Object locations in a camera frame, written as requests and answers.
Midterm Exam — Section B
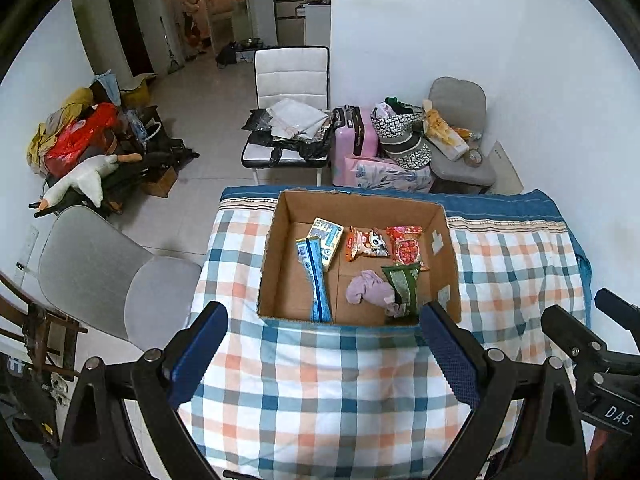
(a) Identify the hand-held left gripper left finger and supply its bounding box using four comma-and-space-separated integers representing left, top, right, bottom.
50, 301, 229, 480

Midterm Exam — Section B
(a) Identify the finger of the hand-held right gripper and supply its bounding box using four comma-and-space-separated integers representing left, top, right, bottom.
594, 288, 640, 322
541, 305, 608, 367

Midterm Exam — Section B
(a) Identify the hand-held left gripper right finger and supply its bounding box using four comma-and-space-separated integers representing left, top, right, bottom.
420, 301, 589, 480

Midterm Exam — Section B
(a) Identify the green packet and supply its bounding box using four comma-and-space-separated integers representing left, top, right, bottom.
380, 263, 421, 317

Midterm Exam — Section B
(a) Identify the purple cloth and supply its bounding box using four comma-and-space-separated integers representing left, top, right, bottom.
345, 269, 402, 318

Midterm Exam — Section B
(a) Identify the red snack packet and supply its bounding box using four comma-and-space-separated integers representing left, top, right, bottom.
385, 225, 430, 272

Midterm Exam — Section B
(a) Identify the long blue packet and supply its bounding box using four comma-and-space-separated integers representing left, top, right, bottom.
294, 237, 334, 323

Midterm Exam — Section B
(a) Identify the orange panda snack packet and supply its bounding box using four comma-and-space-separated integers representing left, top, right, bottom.
343, 226, 390, 263

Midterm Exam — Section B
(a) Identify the white blue snack box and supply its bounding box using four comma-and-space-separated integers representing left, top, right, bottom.
305, 217, 344, 272

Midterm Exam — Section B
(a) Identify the light grey shell chair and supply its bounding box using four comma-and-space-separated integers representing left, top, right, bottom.
37, 204, 204, 344

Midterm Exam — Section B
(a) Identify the plaid blanket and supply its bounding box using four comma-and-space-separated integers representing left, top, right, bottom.
177, 187, 594, 480

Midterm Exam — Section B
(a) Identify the wooden stool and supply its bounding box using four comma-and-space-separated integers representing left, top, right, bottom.
0, 270, 89, 378

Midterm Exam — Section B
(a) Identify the white board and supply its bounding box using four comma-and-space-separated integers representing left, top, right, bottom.
487, 140, 525, 195

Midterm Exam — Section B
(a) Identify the small brown cardboard box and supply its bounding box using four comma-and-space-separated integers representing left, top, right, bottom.
142, 164, 180, 198

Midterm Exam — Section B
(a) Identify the floral wrapped pack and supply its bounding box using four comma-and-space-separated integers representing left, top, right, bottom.
344, 155, 434, 194

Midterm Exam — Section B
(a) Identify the pile of black gear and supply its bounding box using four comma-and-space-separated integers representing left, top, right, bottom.
102, 142, 202, 213

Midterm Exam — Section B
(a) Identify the white goose plush toy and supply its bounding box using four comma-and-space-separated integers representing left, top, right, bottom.
34, 152, 144, 219

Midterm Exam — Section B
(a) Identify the white package with yellow bag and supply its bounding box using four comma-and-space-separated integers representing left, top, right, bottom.
423, 99, 470, 160

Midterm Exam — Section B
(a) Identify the black plastic bag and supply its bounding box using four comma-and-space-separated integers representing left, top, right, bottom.
242, 109, 331, 167

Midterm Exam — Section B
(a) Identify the black white patterned tote bag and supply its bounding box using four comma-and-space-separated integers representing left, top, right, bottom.
370, 102, 434, 169

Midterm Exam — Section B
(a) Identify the pink suitcase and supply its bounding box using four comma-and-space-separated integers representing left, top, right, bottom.
330, 105, 380, 187

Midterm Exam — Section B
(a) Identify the red plastic bag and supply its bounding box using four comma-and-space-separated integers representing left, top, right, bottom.
44, 102, 119, 177

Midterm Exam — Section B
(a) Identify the grey plastic bag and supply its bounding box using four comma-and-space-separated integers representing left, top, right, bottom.
265, 98, 331, 139

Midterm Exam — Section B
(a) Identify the grey chair with cushion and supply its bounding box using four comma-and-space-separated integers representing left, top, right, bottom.
427, 76, 499, 194

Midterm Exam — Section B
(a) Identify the yellow cloth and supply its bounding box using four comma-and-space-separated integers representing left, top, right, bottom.
27, 87, 94, 167

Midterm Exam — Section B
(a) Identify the yellow box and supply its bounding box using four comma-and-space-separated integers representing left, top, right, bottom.
119, 73, 159, 109

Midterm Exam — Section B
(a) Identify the white padded chair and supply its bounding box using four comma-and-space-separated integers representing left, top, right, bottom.
241, 46, 332, 187

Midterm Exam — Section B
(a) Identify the plush bear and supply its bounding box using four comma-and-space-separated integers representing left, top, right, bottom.
180, 0, 204, 45

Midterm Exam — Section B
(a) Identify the white cabinet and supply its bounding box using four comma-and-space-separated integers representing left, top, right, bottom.
303, 2, 332, 47

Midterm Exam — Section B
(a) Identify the white wall socket strip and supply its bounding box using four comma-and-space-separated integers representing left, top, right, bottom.
14, 224, 41, 284

